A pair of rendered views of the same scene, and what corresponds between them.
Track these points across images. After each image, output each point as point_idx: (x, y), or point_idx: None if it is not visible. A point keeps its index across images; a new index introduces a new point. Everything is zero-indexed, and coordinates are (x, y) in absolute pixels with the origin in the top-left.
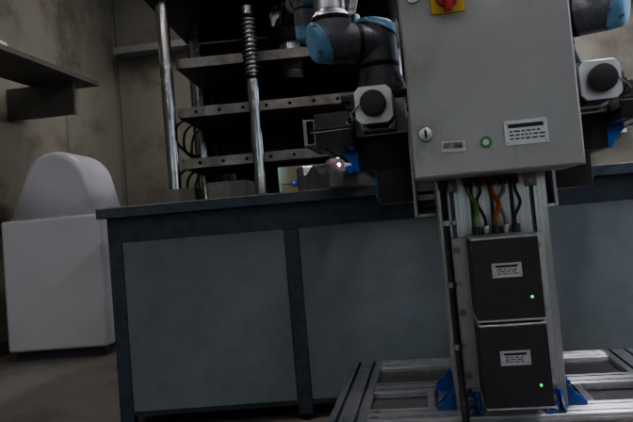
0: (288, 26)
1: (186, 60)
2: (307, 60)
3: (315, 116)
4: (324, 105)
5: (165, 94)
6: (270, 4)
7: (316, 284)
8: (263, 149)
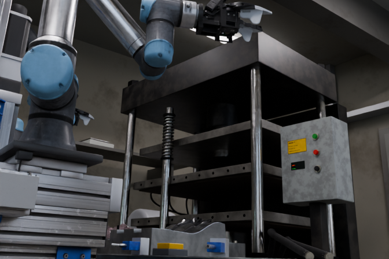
0: (212, 118)
1: (144, 149)
2: (212, 143)
3: None
4: (208, 179)
5: (123, 173)
6: (198, 103)
7: None
8: (165, 214)
